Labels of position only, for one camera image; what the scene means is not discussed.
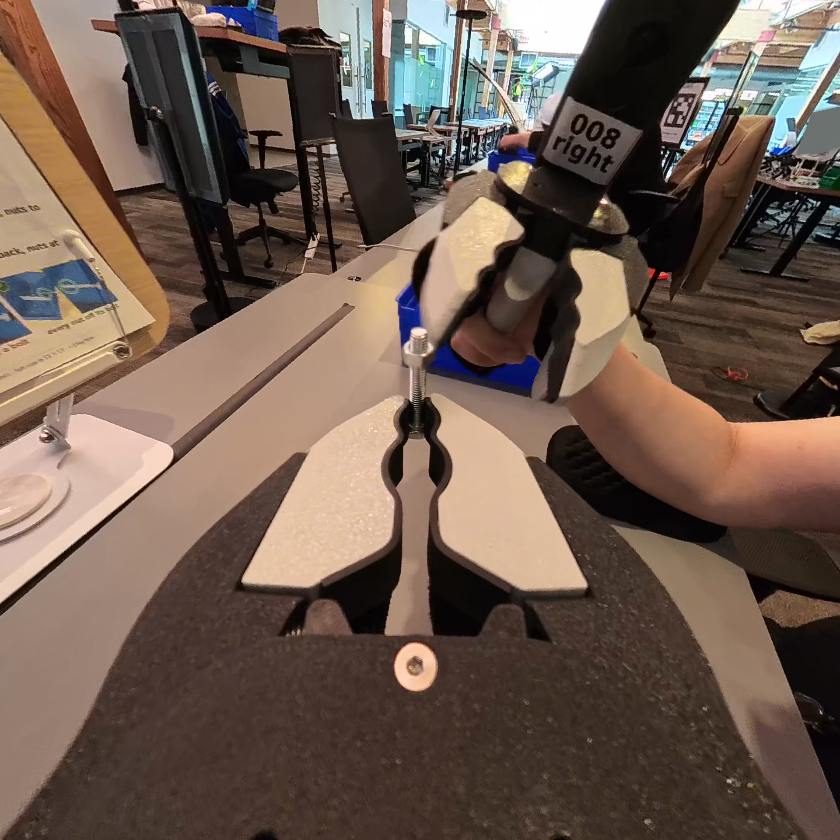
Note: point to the grey desk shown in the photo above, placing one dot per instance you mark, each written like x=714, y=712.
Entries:
x=315, y=367

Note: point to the black mesh-back chair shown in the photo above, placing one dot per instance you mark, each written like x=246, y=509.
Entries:
x=371, y=177

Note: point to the black bag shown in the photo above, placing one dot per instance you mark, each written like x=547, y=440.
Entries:
x=308, y=38

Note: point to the printed instruction sheet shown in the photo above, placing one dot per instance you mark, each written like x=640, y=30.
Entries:
x=39, y=275

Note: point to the blue storage crate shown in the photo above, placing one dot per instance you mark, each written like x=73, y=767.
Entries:
x=249, y=23

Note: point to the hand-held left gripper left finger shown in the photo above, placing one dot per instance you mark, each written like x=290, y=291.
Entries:
x=328, y=512

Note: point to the small blue bin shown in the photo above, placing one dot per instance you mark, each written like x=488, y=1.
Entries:
x=508, y=159

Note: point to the person's black trousers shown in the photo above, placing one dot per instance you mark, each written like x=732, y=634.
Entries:
x=814, y=656

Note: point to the black monitor on floor stand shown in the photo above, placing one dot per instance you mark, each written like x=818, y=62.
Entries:
x=177, y=98

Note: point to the blue jacket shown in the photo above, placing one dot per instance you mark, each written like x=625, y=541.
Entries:
x=226, y=131

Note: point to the black swivel chair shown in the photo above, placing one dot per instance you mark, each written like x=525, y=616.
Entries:
x=669, y=229

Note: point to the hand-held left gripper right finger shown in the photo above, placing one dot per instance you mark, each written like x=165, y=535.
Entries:
x=505, y=518

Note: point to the light wooden board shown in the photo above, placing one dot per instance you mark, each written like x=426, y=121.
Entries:
x=98, y=216

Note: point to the person's right forearm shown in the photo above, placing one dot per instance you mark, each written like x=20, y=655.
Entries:
x=689, y=453

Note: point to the person's right hand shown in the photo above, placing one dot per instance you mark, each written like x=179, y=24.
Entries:
x=492, y=344

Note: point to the silver hex nut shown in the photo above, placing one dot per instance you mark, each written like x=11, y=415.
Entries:
x=413, y=354

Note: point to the dark wooden table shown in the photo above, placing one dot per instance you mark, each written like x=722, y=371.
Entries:
x=800, y=190

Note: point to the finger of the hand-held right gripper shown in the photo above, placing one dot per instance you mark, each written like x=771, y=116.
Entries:
x=597, y=308
x=459, y=262

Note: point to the row of office desks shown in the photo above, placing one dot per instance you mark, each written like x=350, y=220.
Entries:
x=446, y=141

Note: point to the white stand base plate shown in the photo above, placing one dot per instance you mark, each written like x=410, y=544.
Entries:
x=111, y=459

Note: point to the black mesh wrist pad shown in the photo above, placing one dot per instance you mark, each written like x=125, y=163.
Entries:
x=610, y=485

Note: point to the wooden top standing desk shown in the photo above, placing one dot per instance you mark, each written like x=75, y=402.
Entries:
x=262, y=59

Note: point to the silver bolt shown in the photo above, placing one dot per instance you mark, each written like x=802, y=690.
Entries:
x=417, y=387

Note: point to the black office chair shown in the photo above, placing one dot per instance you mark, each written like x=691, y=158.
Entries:
x=262, y=180

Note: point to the blue plastic bin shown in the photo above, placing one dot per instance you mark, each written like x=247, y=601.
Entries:
x=518, y=377

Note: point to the yellow cloth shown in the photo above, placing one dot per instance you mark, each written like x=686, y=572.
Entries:
x=820, y=331

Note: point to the black floor lamp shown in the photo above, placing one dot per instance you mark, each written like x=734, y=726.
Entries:
x=467, y=79

